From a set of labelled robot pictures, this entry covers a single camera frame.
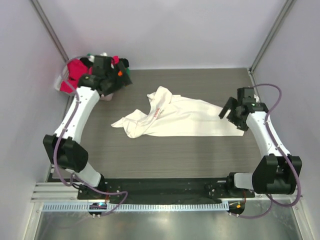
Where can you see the white coca-cola t-shirt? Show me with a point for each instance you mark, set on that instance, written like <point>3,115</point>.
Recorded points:
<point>173,115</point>

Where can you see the white slotted cable duct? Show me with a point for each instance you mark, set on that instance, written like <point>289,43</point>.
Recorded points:
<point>102,207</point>

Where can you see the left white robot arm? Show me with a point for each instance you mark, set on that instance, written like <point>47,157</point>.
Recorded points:
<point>64,148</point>

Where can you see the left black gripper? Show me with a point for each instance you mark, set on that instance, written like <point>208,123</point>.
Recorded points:
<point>121,81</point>

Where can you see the green t-shirt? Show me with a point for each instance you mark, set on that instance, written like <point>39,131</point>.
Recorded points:
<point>128,71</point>

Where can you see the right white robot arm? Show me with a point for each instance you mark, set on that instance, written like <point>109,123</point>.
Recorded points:
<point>278,170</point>

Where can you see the white plastic laundry basket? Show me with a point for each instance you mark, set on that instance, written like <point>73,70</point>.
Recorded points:
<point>83,93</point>

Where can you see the aluminium frame rail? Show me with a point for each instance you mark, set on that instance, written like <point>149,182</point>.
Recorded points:
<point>78,191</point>

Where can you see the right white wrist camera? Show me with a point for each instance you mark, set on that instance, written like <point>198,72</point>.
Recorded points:
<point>256,97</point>

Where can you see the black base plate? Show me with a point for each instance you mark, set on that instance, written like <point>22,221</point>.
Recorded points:
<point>174,190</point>

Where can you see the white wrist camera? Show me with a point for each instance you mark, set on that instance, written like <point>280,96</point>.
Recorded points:
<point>91,57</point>
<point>256,97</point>

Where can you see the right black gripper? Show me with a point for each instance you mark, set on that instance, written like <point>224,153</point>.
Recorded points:
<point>240,124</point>

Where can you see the pink t-shirt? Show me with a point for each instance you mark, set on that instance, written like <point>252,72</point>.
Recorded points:
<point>75,75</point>

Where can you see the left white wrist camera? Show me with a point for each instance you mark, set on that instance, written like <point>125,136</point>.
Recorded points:
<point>91,57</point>

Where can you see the black t-shirt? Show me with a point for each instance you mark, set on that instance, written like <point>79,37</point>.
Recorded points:
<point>89,63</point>

